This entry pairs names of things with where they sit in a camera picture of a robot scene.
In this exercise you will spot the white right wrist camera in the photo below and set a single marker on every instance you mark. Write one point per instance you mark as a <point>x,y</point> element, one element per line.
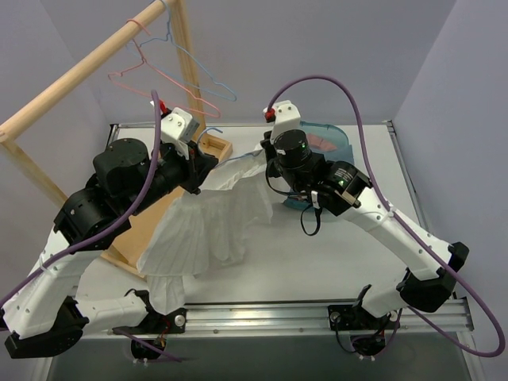
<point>284,116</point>

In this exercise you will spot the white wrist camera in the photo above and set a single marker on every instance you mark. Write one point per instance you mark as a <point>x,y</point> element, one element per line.
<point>284,116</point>
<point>178,129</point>

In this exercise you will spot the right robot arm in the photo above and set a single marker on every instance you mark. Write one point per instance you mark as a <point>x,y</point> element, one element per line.
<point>346,192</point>

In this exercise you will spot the pink ruffled skirt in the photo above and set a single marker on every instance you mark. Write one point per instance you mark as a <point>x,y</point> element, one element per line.
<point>319,143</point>

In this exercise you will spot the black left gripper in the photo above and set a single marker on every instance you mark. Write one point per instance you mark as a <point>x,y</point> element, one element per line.
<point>199,171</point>

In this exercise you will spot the wooden clothes rack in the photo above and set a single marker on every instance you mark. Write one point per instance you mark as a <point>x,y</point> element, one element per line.
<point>12,128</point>

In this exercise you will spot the white ruffled skirt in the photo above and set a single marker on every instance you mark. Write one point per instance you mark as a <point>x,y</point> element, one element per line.
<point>198,231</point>

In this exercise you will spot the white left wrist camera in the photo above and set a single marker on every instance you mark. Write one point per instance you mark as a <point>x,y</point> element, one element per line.
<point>178,129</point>

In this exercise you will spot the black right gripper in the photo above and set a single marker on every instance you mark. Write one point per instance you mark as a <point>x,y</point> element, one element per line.
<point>268,148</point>

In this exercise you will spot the teal plastic tray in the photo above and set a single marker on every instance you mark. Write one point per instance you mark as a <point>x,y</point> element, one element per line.
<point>333,131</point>

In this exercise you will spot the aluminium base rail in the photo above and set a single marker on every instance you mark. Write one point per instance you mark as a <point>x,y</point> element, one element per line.
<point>243,320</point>

